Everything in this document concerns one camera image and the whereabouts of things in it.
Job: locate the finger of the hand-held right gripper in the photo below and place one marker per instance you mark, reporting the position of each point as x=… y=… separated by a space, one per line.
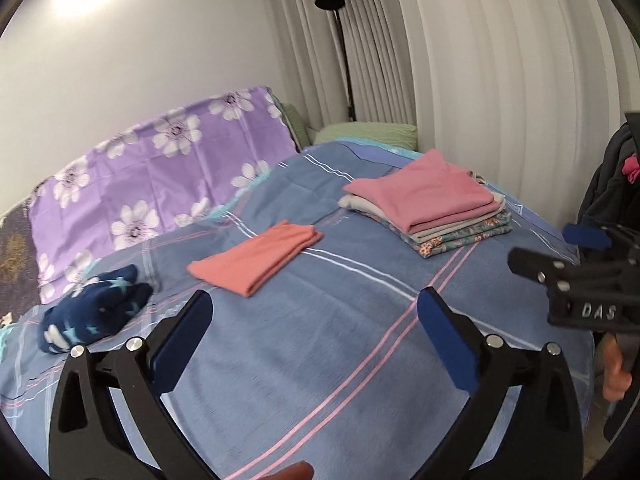
x=587 y=236
x=537 y=267

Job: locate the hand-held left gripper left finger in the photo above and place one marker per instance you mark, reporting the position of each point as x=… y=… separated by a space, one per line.
x=182 y=340

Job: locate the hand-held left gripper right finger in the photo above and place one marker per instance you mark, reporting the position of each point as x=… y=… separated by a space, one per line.
x=445 y=340

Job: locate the salmon garment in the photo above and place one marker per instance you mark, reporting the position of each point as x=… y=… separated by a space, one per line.
x=255 y=260

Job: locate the pink long-sleeve shirt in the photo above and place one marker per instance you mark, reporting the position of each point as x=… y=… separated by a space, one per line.
x=425 y=190

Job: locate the person's right hand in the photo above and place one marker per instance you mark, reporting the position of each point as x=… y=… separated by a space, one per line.
x=615 y=370

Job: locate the person's left hand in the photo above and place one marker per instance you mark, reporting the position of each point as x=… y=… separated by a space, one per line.
x=290 y=472

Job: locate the folded teal floral garment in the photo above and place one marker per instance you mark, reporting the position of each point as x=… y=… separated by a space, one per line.
x=492 y=221

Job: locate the magenta cloth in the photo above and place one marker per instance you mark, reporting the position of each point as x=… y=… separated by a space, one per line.
x=632 y=169

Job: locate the folded pink floral garment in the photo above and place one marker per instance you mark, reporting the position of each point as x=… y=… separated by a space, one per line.
x=440 y=248

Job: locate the navy star print fleece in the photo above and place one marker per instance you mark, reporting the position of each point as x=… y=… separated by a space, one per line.
x=95 y=310

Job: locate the blue plaid bed sheet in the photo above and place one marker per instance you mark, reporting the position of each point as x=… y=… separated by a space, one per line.
x=325 y=335

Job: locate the folded beige garment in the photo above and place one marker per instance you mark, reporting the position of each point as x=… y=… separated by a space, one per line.
x=355 y=202

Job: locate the purple floral pillow cover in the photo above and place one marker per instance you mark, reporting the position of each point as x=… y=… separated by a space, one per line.
x=150 y=170

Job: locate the white pleated curtain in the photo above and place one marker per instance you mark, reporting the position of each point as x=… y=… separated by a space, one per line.
x=475 y=60

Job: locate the light green pillow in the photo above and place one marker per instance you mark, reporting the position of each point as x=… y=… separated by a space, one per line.
x=370 y=132

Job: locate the dark green cushion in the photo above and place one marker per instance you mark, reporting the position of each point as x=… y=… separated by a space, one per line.
x=295 y=125

